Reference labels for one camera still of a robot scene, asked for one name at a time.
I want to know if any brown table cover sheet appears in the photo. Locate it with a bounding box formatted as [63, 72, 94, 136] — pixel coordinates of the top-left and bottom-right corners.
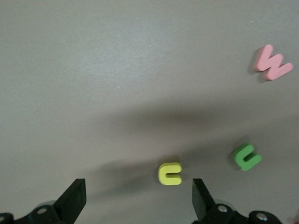
[0, 0, 299, 224]

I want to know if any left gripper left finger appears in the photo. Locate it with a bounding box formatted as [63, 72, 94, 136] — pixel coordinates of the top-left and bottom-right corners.
[16, 178, 86, 224]

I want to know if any green foam letter n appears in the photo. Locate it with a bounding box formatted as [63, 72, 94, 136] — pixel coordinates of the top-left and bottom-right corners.
[232, 143, 263, 172]

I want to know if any pink foam letter w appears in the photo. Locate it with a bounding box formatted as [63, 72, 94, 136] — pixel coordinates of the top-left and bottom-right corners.
[254, 44, 294, 81]

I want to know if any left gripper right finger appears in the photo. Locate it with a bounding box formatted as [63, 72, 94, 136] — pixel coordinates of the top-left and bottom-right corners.
[192, 178, 252, 224]

